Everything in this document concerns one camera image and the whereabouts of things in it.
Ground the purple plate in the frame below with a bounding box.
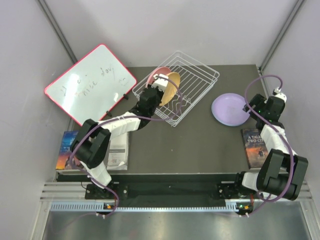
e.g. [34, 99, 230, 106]
[211, 93, 250, 127]

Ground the yellow plate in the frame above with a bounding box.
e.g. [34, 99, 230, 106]
[160, 72, 181, 106]

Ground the pink plate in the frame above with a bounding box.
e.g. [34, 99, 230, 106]
[145, 66, 171, 88]

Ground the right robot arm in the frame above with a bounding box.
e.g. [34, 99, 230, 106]
[233, 93, 309, 201]

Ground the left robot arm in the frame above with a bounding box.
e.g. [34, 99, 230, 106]
[69, 84, 165, 199]

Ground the Tale of Two Cities book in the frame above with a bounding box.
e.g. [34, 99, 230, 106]
[240, 128, 269, 169]

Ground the red-framed whiteboard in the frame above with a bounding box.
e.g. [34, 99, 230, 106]
[44, 44, 137, 126]

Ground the white spiral notebook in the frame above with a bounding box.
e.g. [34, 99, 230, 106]
[106, 133, 130, 171]

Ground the blue book on left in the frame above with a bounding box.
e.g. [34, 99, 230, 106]
[55, 131, 84, 174]

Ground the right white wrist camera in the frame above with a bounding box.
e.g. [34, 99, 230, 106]
[272, 87, 287, 103]

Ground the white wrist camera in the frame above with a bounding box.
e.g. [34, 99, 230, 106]
[272, 87, 287, 103]
[151, 73, 169, 93]

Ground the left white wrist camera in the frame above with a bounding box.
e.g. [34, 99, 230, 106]
[151, 73, 169, 93]

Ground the white wire dish rack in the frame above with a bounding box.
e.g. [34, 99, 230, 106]
[131, 50, 221, 128]

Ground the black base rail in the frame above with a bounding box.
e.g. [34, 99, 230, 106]
[84, 173, 253, 201]

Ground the grey slotted cable duct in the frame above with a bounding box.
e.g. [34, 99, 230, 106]
[50, 201, 253, 213]

